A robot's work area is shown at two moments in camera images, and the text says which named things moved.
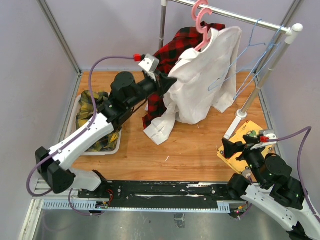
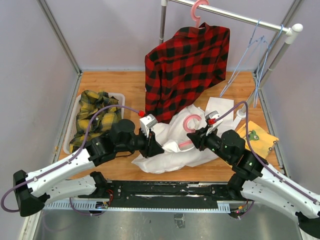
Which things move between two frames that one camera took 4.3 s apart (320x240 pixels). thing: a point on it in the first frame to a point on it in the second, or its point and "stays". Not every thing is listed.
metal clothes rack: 290,31 stays
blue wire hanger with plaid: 235,60 to 252,48
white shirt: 204,79 to 179,151
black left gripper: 163,83 to 152,148
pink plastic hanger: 204,30 to 185,125
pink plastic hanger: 195,5 stays
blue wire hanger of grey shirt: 274,46 to 262,61
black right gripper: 230,147 to 196,137
